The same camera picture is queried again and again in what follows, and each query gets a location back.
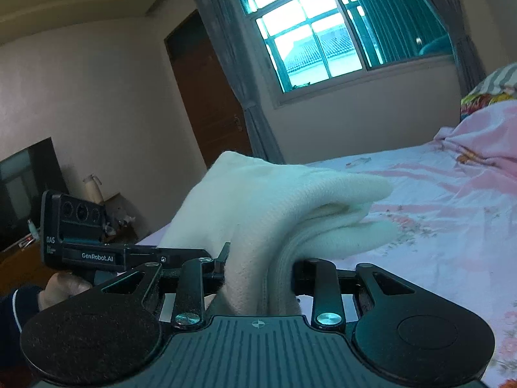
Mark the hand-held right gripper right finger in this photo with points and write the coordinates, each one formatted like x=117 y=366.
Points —
x=325 y=287

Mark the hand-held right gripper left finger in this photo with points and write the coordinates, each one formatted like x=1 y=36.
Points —
x=193 y=279

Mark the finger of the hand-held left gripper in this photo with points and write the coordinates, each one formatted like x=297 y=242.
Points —
x=222 y=255

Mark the cream knitted garment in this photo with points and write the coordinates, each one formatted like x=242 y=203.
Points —
x=258 y=214

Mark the person's left hand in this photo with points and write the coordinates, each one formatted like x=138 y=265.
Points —
x=60 y=289

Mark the pile of small clutter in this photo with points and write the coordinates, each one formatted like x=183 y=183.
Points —
x=119 y=218

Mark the small white bottle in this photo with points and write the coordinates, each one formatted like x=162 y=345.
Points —
x=31 y=229

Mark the black television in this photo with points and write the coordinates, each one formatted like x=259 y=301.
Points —
x=28 y=190

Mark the wooden cabinet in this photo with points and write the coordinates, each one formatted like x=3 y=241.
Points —
x=20 y=264

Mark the pink floral bed sheet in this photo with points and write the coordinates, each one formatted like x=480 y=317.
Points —
x=436 y=234

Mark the brown wooden door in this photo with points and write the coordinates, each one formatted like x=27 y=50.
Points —
x=202 y=93

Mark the grey curtain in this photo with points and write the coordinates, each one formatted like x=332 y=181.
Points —
x=460 y=36
x=238 y=72

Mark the pink blanket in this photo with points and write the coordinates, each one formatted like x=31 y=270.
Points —
x=488 y=133

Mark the window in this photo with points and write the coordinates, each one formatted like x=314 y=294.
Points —
x=307 y=36

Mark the colourful floral pillow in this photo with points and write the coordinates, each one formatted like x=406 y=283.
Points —
x=480 y=104

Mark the grey striped pillow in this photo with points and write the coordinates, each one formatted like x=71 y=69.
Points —
x=501 y=76

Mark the teal curtain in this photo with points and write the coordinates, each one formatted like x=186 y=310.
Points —
x=398 y=12

